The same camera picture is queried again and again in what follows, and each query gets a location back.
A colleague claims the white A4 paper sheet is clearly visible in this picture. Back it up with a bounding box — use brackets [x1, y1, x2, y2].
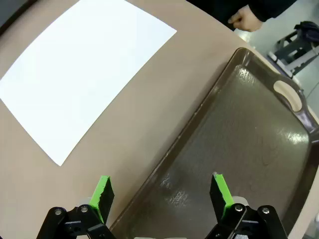
[0, 0, 177, 167]

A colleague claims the brown plastic serving tray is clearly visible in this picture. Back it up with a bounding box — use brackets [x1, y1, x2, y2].
[109, 47, 319, 239]

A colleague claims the person's left hand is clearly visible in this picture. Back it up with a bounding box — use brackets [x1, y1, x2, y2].
[228, 4, 265, 32]

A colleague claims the person's left forearm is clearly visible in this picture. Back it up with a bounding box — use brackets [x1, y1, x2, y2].
[250, 0, 299, 23]

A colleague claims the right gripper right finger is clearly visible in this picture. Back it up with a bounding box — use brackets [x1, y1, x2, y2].
[205, 172, 290, 239]

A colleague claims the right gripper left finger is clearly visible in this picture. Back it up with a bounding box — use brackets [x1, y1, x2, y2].
[37, 175, 118, 239]

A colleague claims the person in black sweater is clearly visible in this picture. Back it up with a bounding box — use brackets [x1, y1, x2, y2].
[185, 0, 252, 24]

